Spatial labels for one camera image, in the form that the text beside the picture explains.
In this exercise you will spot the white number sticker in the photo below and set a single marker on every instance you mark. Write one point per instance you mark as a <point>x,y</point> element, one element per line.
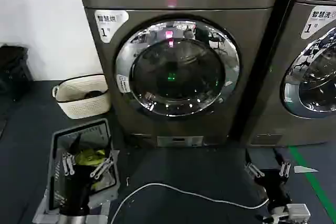
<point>107,23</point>
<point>316,22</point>

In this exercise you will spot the white paper scrap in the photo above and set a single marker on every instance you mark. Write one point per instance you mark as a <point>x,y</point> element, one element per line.
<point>303,169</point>

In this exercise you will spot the green floor tape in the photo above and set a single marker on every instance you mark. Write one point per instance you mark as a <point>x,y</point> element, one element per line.
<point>312,176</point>

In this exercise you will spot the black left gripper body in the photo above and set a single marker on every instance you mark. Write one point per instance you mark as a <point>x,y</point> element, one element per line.
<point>76,187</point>

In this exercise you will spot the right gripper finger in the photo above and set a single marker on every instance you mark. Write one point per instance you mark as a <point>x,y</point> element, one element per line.
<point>254,169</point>
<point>285,168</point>

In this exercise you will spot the black bag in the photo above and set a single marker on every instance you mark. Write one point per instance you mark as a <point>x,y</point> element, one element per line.
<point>13,72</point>

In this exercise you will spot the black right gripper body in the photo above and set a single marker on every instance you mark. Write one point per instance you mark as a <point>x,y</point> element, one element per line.
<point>273,184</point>

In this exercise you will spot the round glass dryer door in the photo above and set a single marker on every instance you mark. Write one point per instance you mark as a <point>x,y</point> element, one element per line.
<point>178,77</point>

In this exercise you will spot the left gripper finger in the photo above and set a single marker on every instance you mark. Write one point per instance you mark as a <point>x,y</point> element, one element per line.
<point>101,167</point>
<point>68,162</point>

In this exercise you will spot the grey dryer with blue-lit door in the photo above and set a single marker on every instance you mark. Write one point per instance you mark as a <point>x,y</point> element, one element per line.
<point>265,90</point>

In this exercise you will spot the grey plastic laundry basket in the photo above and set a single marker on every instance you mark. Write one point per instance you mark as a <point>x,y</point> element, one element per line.
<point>105,132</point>

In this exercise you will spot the white woven laundry basket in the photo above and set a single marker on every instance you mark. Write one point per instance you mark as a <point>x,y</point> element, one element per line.
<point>86,106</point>

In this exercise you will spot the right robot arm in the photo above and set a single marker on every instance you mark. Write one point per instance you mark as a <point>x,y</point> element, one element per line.
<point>294,212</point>

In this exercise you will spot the yellow-green garment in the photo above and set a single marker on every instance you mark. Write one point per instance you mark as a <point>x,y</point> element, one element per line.
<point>89,157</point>

